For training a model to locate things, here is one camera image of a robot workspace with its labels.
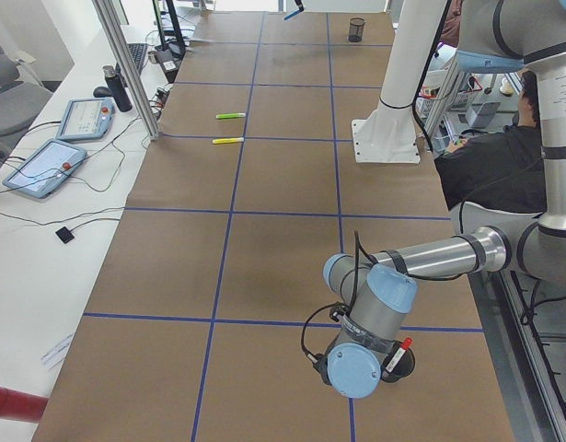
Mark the red cylinder object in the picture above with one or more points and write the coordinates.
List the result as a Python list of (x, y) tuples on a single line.
[(20, 406)]

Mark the black water bottle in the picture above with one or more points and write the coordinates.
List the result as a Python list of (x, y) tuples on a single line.
[(117, 88)]

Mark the yellow highlighter pen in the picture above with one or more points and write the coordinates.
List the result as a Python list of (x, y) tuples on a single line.
[(228, 140)]

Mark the green highlighter pen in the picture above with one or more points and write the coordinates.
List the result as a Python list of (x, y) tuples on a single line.
[(230, 115)]

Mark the small black square sensor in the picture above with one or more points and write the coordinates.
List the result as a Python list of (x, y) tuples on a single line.
[(64, 234)]

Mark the teach pendant tablet near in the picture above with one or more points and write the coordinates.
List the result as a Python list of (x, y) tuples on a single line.
[(44, 171)]

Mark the black mesh pen cup right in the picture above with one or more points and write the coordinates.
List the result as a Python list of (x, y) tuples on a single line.
[(356, 29)]

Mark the white camera stand base plate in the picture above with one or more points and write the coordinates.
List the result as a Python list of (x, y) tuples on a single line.
[(385, 142)]

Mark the teach pendant tablet far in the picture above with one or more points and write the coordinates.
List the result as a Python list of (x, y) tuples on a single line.
[(86, 119)]

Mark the teach pendant tablet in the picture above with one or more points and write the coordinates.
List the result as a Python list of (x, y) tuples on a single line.
[(44, 171), (86, 119)]

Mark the aluminium frame post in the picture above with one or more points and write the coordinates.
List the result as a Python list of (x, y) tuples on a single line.
[(111, 25)]

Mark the seated person in black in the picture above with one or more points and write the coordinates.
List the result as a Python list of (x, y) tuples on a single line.
[(502, 171)]

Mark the black keyboard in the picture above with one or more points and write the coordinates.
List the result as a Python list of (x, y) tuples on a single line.
[(138, 51)]

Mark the brown paper table mat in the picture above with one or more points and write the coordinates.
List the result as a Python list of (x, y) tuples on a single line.
[(194, 328)]

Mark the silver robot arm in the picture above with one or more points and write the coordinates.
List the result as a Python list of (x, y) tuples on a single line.
[(377, 291)]

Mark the blue highlighter pen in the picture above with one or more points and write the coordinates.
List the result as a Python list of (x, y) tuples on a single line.
[(294, 14)]

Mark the red and white marker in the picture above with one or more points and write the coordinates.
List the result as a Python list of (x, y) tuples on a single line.
[(403, 347)]

